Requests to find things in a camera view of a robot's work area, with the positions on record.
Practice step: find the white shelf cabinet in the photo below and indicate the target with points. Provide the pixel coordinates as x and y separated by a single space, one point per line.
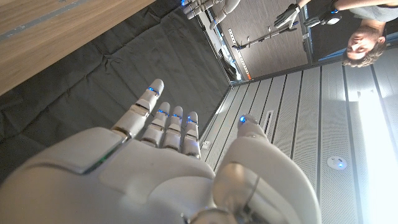
214 37

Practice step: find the bright ceiling light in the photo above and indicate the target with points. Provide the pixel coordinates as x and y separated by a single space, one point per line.
379 155

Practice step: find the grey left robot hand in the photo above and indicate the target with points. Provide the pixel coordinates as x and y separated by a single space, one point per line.
224 7

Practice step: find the black and white operator glove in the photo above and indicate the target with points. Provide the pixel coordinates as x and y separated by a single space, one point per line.
287 15

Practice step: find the round white ceiling sensor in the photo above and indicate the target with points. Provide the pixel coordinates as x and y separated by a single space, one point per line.
336 162

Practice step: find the black metal rod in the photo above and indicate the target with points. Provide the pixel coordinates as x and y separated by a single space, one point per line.
264 38

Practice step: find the black backdrop curtain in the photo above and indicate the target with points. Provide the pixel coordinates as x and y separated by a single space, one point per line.
93 77

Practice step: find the human operator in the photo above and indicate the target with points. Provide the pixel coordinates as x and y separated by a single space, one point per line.
363 46

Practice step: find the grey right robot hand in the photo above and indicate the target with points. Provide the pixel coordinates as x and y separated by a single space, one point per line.
140 186

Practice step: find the wooden panel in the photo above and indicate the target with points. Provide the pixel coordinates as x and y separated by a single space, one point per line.
31 23

